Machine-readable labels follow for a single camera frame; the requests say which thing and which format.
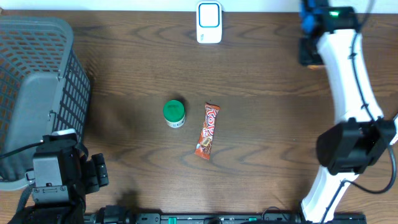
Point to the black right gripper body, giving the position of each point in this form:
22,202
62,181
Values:
310,51

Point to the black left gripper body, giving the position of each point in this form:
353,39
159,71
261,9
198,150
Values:
88,176

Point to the green lid white jar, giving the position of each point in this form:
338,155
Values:
174,113

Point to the orange candy bar wrapper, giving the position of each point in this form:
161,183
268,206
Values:
204,144

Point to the small orange snack packet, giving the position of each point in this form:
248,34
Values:
316,67

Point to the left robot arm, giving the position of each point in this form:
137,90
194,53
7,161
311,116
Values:
30,212

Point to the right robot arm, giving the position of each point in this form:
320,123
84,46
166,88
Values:
332,38

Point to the white barcode scanner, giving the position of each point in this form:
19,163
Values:
209,22

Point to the grey plastic mesh basket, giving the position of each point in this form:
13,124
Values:
44,88

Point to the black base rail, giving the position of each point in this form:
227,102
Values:
155,218

